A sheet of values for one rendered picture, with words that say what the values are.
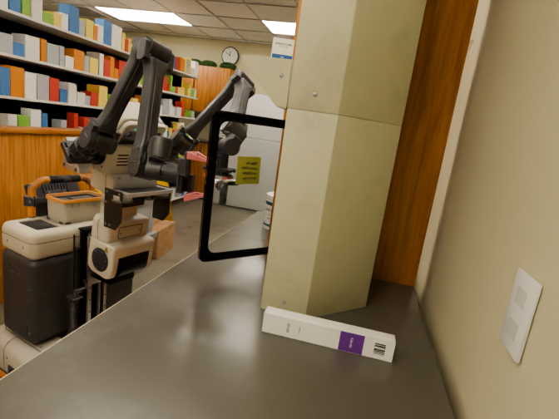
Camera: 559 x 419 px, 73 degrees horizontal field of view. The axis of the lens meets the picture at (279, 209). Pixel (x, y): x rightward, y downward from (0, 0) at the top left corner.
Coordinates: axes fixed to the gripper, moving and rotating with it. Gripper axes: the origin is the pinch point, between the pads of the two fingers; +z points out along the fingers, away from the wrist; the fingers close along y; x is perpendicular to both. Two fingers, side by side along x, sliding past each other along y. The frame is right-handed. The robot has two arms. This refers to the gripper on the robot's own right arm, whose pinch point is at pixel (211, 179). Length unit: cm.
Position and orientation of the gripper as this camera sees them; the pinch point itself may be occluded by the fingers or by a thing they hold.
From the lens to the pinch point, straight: 110.5
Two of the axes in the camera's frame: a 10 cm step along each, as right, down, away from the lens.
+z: 9.7, 1.6, -1.9
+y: 1.2, -9.7, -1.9
